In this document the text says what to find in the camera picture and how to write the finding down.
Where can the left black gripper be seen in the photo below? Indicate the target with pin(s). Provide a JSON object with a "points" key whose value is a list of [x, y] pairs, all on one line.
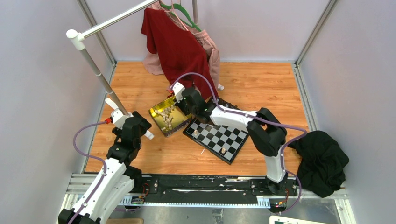
{"points": [[145, 125]]}

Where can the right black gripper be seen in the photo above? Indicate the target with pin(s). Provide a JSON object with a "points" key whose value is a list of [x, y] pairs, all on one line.
{"points": [[180, 106]]}

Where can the black white chess board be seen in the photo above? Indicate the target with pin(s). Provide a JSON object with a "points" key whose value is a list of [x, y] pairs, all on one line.
{"points": [[214, 138]]}

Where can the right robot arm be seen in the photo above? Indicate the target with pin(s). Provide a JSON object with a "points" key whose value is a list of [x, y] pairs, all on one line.
{"points": [[267, 137]]}

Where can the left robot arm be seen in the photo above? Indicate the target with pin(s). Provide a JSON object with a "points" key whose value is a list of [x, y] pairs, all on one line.
{"points": [[116, 178]]}

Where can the gold metal tin box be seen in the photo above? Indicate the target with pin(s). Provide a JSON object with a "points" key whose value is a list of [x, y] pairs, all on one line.
{"points": [[168, 117]]}

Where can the dark red shirt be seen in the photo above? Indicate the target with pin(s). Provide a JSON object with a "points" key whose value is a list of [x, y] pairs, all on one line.
{"points": [[178, 50]]}

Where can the pink garment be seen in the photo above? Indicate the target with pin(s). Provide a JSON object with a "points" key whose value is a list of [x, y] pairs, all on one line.
{"points": [[151, 61]]}

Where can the green clothes hanger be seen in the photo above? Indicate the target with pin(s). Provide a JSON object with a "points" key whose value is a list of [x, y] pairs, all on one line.
{"points": [[178, 7]]}

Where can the black cloth pile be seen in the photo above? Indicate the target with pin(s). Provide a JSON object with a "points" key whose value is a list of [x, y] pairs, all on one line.
{"points": [[321, 169]]}

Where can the white camera right wrist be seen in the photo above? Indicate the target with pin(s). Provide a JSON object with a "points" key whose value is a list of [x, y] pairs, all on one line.
{"points": [[177, 89]]}

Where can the white camera wrist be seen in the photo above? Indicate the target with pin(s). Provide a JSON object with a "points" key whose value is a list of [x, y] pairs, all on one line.
{"points": [[177, 89], [118, 118]]}

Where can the white camera left wrist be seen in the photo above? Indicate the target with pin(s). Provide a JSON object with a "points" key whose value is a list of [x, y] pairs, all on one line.
{"points": [[118, 118]]}

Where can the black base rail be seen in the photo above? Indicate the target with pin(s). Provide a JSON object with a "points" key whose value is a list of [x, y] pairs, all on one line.
{"points": [[210, 191]]}

